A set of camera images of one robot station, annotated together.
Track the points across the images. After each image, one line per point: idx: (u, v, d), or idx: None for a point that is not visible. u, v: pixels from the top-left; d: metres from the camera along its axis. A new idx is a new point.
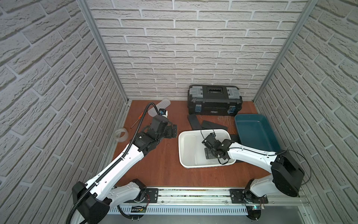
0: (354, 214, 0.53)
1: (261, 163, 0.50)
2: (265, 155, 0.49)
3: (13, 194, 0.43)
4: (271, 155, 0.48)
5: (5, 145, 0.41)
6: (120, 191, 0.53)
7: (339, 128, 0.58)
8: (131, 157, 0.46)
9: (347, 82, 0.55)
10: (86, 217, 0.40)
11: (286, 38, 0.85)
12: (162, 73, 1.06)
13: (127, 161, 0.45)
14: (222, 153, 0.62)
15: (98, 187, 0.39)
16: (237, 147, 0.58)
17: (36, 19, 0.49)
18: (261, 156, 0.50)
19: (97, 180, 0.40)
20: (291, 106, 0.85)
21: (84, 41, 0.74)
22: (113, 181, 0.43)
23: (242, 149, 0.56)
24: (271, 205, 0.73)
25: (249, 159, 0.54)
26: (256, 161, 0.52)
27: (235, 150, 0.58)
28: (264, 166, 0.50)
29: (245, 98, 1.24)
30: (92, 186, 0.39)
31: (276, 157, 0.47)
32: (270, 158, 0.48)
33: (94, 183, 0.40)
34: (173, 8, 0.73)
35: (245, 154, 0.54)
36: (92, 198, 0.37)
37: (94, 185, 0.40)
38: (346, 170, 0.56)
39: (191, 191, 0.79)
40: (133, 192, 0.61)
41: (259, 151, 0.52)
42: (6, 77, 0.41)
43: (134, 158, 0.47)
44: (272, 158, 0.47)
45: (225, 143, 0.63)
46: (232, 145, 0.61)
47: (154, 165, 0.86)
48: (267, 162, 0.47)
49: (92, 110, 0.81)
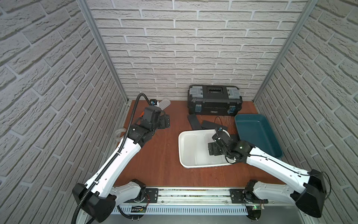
0: (354, 214, 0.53)
1: (291, 180, 0.44)
2: (297, 174, 0.44)
3: (13, 194, 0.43)
4: (305, 176, 0.43)
5: (5, 145, 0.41)
6: (122, 188, 0.54)
7: (339, 128, 0.58)
8: (128, 150, 0.45)
9: (347, 82, 0.55)
10: (92, 215, 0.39)
11: (286, 38, 0.85)
12: (162, 73, 1.05)
13: (126, 154, 0.44)
14: (238, 156, 0.54)
15: (99, 185, 0.38)
16: (259, 156, 0.51)
17: (36, 19, 0.49)
18: (291, 173, 0.44)
19: (97, 179, 0.39)
20: (291, 106, 0.84)
21: (84, 41, 0.74)
22: (113, 177, 0.42)
23: (267, 159, 0.49)
24: (271, 205, 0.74)
25: (274, 171, 0.48)
26: (283, 177, 0.46)
27: (258, 158, 0.50)
28: (292, 185, 0.45)
29: (245, 98, 1.24)
30: (92, 185, 0.38)
31: (309, 178, 0.42)
32: (302, 178, 0.43)
33: (94, 182, 0.39)
34: (173, 8, 0.73)
35: (271, 165, 0.48)
36: (95, 197, 0.37)
37: (95, 184, 0.39)
38: (346, 170, 0.56)
39: (191, 191, 0.79)
40: (134, 190, 0.61)
41: (289, 168, 0.46)
42: (6, 77, 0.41)
43: (130, 151, 0.45)
44: (305, 178, 0.42)
45: (244, 146, 0.55)
46: (253, 151, 0.53)
47: (154, 165, 0.86)
48: (299, 181, 0.42)
49: (92, 109, 0.81)
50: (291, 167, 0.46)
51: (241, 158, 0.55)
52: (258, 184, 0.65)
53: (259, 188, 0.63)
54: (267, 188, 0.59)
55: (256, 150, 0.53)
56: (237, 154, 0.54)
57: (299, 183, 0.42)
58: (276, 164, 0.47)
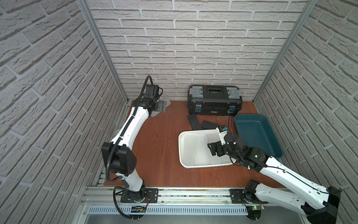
0: (354, 214, 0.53)
1: (309, 197, 0.43)
2: (316, 190, 0.42)
3: (13, 194, 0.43)
4: (324, 193, 0.42)
5: (5, 146, 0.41)
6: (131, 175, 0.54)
7: (339, 128, 0.58)
8: (141, 114, 0.53)
9: (347, 82, 0.55)
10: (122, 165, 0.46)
11: (286, 38, 0.85)
12: (162, 73, 1.05)
13: (139, 118, 0.52)
14: (253, 165, 0.50)
15: (124, 139, 0.46)
16: (277, 167, 0.48)
17: (36, 19, 0.49)
18: (310, 189, 0.43)
19: (121, 135, 0.47)
20: (291, 106, 0.85)
21: (84, 41, 0.74)
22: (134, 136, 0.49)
23: (285, 172, 0.47)
24: (271, 205, 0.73)
25: (290, 184, 0.46)
26: (299, 191, 0.45)
27: (275, 171, 0.48)
28: (309, 200, 0.44)
29: (245, 97, 1.24)
30: (119, 139, 0.46)
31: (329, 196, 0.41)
32: (321, 195, 0.41)
33: (120, 137, 0.46)
34: (173, 8, 0.73)
35: (289, 179, 0.45)
36: (124, 148, 0.44)
37: (120, 139, 0.46)
38: (346, 170, 0.56)
39: (191, 191, 0.79)
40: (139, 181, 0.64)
41: (306, 182, 0.44)
42: (6, 77, 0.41)
43: (142, 115, 0.53)
44: (325, 196, 0.41)
45: (259, 155, 0.52)
46: (269, 162, 0.49)
47: (154, 165, 0.86)
48: (318, 199, 0.41)
49: (92, 109, 0.81)
50: (308, 181, 0.44)
51: (255, 167, 0.51)
52: (262, 187, 0.64)
53: (263, 192, 0.62)
54: (272, 193, 0.59)
55: (272, 160, 0.50)
56: (252, 162, 0.51)
57: (319, 201, 0.41)
58: (294, 178, 0.45)
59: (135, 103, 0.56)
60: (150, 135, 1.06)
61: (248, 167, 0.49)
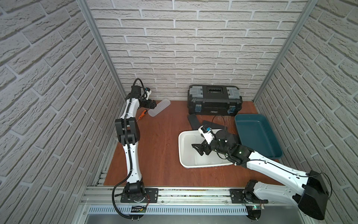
0: (354, 215, 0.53)
1: (290, 183, 0.45)
2: (296, 175, 0.45)
3: (13, 194, 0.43)
4: (303, 177, 0.44)
5: (5, 145, 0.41)
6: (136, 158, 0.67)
7: (339, 128, 0.58)
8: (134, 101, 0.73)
9: (347, 82, 0.55)
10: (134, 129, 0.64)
11: (286, 38, 0.85)
12: (162, 73, 1.05)
13: (134, 103, 0.72)
14: (239, 161, 0.55)
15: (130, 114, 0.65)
16: (258, 159, 0.52)
17: (36, 18, 0.49)
18: (289, 175, 0.46)
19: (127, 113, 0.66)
20: (291, 106, 0.85)
21: (84, 41, 0.74)
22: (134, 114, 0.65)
23: (266, 163, 0.51)
24: (271, 205, 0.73)
25: (273, 174, 0.49)
26: (282, 178, 0.47)
27: (257, 163, 0.52)
28: (291, 186, 0.46)
29: (245, 98, 1.24)
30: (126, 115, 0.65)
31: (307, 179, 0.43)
32: (300, 179, 0.44)
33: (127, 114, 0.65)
34: (173, 8, 0.73)
35: (270, 169, 0.49)
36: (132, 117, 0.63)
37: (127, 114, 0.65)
38: (346, 170, 0.56)
39: (191, 191, 0.79)
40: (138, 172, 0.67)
41: (287, 169, 0.47)
42: (6, 77, 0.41)
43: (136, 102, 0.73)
44: (304, 179, 0.43)
45: (244, 151, 0.57)
46: (252, 156, 0.54)
47: (154, 166, 0.86)
48: (298, 183, 0.43)
49: (92, 109, 0.81)
50: (289, 169, 0.47)
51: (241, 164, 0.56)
52: (259, 185, 0.65)
53: (260, 189, 0.62)
54: (268, 189, 0.59)
55: (256, 154, 0.54)
56: (238, 158, 0.56)
57: (298, 185, 0.43)
58: (274, 167, 0.49)
59: (129, 95, 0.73)
60: (150, 135, 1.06)
61: (235, 164, 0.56)
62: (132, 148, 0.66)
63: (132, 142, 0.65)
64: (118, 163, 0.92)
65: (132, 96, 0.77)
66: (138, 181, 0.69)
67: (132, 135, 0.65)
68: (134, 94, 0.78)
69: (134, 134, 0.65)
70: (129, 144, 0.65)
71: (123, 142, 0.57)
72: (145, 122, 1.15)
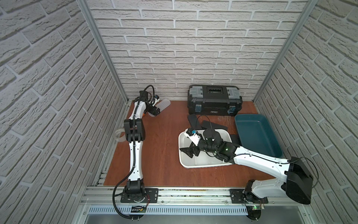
0: (354, 215, 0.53)
1: (274, 172, 0.47)
2: (278, 163, 0.46)
3: (13, 194, 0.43)
4: (285, 164, 0.45)
5: (5, 145, 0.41)
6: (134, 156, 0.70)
7: (339, 128, 0.58)
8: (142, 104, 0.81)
9: (347, 82, 0.55)
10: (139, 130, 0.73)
11: (286, 38, 0.85)
12: (162, 73, 1.05)
13: (141, 105, 0.80)
14: (226, 158, 0.57)
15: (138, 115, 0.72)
16: (244, 153, 0.54)
17: (36, 18, 0.49)
18: (272, 164, 0.47)
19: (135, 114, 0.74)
20: (291, 106, 0.84)
21: (84, 41, 0.74)
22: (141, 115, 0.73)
23: (251, 156, 0.52)
24: (271, 205, 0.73)
25: (259, 166, 0.50)
26: (267, 169, 0.49)
27: (243, 157, 0.53)
28: (276, 175, 0.47)
29: (245, 98, 1.24)
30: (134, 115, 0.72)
31: (290, 165, 0.45)
32: (283, 166, 0.45)
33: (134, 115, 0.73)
34: (173, 8, 0.73)
35: (254, 161, 0.51)
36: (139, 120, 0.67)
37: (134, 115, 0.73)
38: (346, 170, 0.56)
39: (191, 191, 0.79)
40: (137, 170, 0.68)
41: (270, 158, 0.49)
42: (6, 77, 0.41)
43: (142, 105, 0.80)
44: (285, 166, 0.45)
45: (230, 148, 0.58)
46: (237, 150, 0.56)
47: (155, 165, 0.86)
48: (280, 171, 0.45)
49: (92, 110, 0.81)
50: (272, 157, 0.49)
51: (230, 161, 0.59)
52: (256, 183, 0.66)
53: (257, 186, 0.63)
54: (262, 185, 0.60)
55: (241, 148, 0.56)
56: (225, 156, 0.57)
57: (281, 172, 0.44)
58: (259, 158, 0.50)
59: (138, 99, 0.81)
60: (150, 135, 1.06)
61: (224, 162, 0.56)
62: (137, 144, 0.71)
63: (137, 140, 0.72)
64: (119, 163, 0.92)
65: (141, 99, 0.84)
66: (138, 180, 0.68)
67: (138, 134, 0.72)
68: (141, 98, 0.85)
69: (140, 134, 0.72)
70: (134, 142, 0.71)
71: (129, 139, 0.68)
72: (145, 122, 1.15)
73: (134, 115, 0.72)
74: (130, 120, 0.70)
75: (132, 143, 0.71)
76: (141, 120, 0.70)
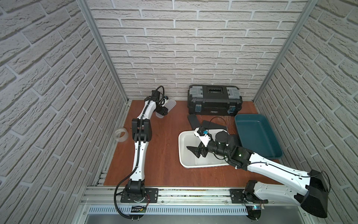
0: (354, 215, 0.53)
1: (293, 185, 0.45)
2: (298, 176, 0.44)
3: (13, 194, 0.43)
4: (306, 177, 0.44)
5: (5, 145, 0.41)
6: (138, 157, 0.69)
7: (339, 128, 0.58)
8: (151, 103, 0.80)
9: (347, 82, 0.55)
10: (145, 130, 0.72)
11: (286, 38, 0.85)
12: (162, 73, 1.05)
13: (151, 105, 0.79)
14: (239, 164, 0.54)
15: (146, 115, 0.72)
16: (259, 161, 0.51)
17: (36, 18, 0.49)
18: (292, 176, 0.45)
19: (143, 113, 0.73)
20: (291, 106, 0.84)
21: (84, 41, 0.74)
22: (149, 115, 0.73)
23: (267, 164, 0.50)
24: (271, 205, 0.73)
25: (276, 176, 0.48)
26: (285, 180, 0.46)
27: (258, 165, 0.51)
28: (295, 188, 0.45)
29: (245, 98, 1.24)
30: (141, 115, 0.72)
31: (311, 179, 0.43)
32: (303, 180, 0.43)
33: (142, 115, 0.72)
34: (173, 8, 0.73)
35: (271, 171, 0.48)
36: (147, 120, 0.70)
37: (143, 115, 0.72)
38: (346, 169, 0.56)
39: (191, 191, 0.79)
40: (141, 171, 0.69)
41: (289, 170, 0.46)
42: (6, 77, 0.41)
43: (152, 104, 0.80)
44: (306, 179, 0.43)
45: (244, 154, 0.55)
46: (252, 158, 0.53)
47: (154, 165, 0.86)
48: (300, 184, 0.43)
49: (92, 110, 0.81)
50: (291, 169, 0.47)
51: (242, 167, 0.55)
52: (259, 185, 0.65)
53: (261, 190, 0.62)
54: (268, 190, 0.59)
55: (256, 156, 0.53)
56: (238, 162, 0.54)
57: (302, 186, 0.43)
58: (277, 169, 0.48)
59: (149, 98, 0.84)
60: None
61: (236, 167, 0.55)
62: (141, 145, 0.71)
63: (143, 140, 0.71)
64: (118, 164, 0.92)
65: (151, 99, 0.84)
66: (139, 181, 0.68)
67: (144, 134, 0.72)
68: (153, 98, 0.85)
69: (146, 134, 0.71)
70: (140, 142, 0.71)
71: (135, 139, 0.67)
72: None
73: (142, 115, 0.72)
74: (138, 119, 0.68)
75: (137, 143, 0.71)
76: (148, 121, 0.69)
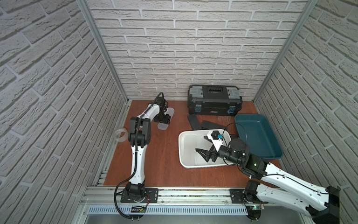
0: (354, 215, 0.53)
1: (312, 200, 0.44)
2: (317, 192, 0.44)
3: (13, 194, 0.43)
4: (324, 194, 0.43)
5: (5, 145, 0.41)
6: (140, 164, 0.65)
7: (339, 128, 0.58)
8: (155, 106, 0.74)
9: (347, 82, 0.55)
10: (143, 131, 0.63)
11: (286, 38, 0.85)
12: (162, 73, 1.06)
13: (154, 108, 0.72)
14: (254, 173, 0.52)
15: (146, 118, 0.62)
16: (276, 173, 0.49)
17: (36, 19, 0.49)
18: (310, 192, 0.44)
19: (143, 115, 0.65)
20: (291, 106, 0.84)
21: (84, 41, 0.74)
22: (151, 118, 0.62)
23: (285, 177, 0.48)
24: (271, 205, 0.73)
25: (292, 189, 0.47)
26: (301, 194, 0.46)
27: (275, 177, 0.49)
28: (312, 203, 0.45)
29: (245, 98, 1.24)
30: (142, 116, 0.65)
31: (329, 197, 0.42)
32: (322, 196, 0.43)
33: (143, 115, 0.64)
34: (173, 8, 0.73)
35: (288, 183, 0.47)
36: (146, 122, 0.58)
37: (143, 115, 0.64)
38: (346, 170, 0.56)
39: (191, 191, 0.79)
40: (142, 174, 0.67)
41: (307, 185, 0.46)
42: (6, 77, 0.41)
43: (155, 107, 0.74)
44: (326, 196, 0.43)
45: (259, 163, 0.53)
46: (269, 169, 0.51)
47: (154, 165, 0.86)
48: (320, 201, 0.42)
49: (92, 110, 0.81)
50: (308, 184, 0.46)
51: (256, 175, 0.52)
52: (263, 187, 0.64)
53: (265, 193, 0.62)
54: (274, 195, 0.59)
55: (272, 166, 0.51)
56: (253, 171, 0.52)
57: (320, 202, 0.42)
58: (293, 182, 0.47)
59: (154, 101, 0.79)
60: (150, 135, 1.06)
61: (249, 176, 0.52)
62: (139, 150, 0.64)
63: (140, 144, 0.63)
64: (118, 163, 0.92)
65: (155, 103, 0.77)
66: (139, 184, 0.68)
67: (141, 136, 0.63)
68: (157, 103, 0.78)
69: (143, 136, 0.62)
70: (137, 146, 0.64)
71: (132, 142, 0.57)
72: None
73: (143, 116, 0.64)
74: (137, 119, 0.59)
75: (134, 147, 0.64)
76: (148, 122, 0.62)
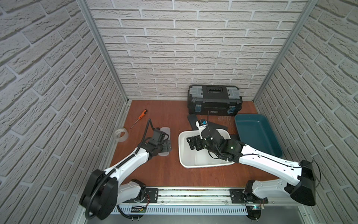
0: (354, 215, 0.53)
1: (286, 176, 0.44)
2: (290, 167, 0.44)
3: (13, 194, 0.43)
4: (297, 168, 0.43)
5: (5, 145, 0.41)
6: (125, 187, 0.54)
7: (339, 128, 0.58)
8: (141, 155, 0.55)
9: (347, 82, 0.55)
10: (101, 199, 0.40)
11: (286, 38, 0.85)
12: (162, 73, 1.05)
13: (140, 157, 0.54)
14: (231, 157, 0.51)
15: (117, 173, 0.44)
16: (251, 153, 0.49)
17: (35, 18, 0.49)
18: (284, 168, 0.44)
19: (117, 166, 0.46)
20: (291, 106, 0.84)
21: (84, 41, 0.74)
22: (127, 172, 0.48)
23: (259, 157, 0.48)
24: (271, 205, 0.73)
25: (268, 168, 0.47)
26: (278, 172, 0.45)
27: (251, 157, 0.49)
28: (286, 178, 0.45)
29: (245, 98, 1.24)
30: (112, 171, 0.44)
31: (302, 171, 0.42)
32: (295, 171, 0.43)
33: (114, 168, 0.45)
34: (173, 8, 0.73)
35: (263, 162, 0.47)
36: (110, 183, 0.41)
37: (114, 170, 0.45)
38: (346, 169, 0.56)
39: (191, 191, 0.79)
40: (135, 188, 0.62)
41: (281, 162, 0.45)
42: (6, 77, 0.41)
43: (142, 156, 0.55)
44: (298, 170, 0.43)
45: (235, 146, 0.52)
46: (244, 150, 0.51)
47: (154, 166, 0.86)
48: (293, 175, 0.42)
49: (92, 110, 0.81)
50: (283, 161, 0.46)
51: (234, 159, 0.52)
52: (257, 184, 0.65)
53: (258, 188, 0.63)
54: (264, 186, 0.60)
55: (247, 148, 0.51)
56: (230, 154, 0.52)
57: (293, 177, 0.42)
58: (269, 160, 0.46)
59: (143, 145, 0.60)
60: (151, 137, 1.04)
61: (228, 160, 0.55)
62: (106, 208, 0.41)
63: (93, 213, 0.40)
64: None
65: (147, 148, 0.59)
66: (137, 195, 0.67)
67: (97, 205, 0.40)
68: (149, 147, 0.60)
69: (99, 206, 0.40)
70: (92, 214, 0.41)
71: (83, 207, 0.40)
72: (145, 122, 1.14)
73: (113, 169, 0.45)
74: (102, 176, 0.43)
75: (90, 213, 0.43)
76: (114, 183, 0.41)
